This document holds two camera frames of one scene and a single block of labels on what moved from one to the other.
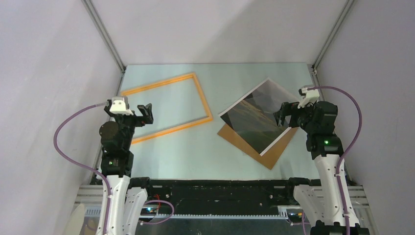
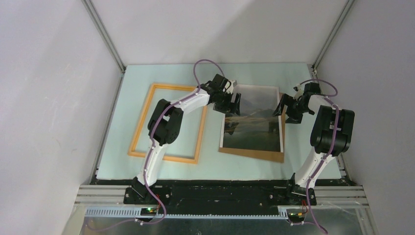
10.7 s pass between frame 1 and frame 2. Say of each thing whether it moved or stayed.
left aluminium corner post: stayed
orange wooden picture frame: moved
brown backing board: moved
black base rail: stayed
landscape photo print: moved
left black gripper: moved
